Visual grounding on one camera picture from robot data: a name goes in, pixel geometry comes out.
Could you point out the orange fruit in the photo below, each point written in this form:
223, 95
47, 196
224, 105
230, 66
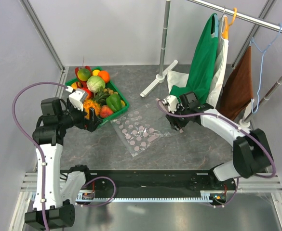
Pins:
104, 75

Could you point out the green cabbage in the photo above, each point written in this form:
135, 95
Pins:
95, 84

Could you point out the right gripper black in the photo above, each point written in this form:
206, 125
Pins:
172, 118

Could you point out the green plastic tray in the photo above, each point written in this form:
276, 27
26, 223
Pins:
75, 84

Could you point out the brown towel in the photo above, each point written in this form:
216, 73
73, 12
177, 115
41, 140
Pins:
238, 90

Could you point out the orange hanger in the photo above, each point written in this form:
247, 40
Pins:
227, 25

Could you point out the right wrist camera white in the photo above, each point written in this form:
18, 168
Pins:
170, 104

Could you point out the green shirt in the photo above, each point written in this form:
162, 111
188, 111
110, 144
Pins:
202, 67

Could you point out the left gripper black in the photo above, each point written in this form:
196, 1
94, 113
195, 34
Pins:
90, 124

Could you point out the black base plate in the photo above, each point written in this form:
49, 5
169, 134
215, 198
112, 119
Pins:
152, 183

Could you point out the blue wire hanger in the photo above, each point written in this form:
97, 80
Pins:
261, 72

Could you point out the yellow lemon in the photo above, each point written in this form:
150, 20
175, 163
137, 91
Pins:
95, 72

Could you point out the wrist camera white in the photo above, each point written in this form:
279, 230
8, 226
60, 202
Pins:
170, 104
77, 97

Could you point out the peach fruit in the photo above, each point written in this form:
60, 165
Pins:
105, 111

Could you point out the slotted cable duct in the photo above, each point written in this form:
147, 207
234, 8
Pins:
205, 197

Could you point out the green bell pepper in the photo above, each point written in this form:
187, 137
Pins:
114, 102

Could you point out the clothes rack stand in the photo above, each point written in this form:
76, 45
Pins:
256, 21

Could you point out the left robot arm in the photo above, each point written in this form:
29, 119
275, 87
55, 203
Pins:
53, 206

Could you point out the clear zip top bag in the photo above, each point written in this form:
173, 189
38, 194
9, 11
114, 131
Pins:
140, 128

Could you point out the toy pineapple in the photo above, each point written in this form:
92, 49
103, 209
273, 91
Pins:
96, 103

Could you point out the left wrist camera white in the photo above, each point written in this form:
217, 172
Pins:
77, 97

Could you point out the white shirt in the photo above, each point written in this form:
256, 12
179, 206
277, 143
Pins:
180, 79

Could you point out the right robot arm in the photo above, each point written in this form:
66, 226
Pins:
251, 151

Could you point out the longan bunch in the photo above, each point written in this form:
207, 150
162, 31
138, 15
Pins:
110, 91

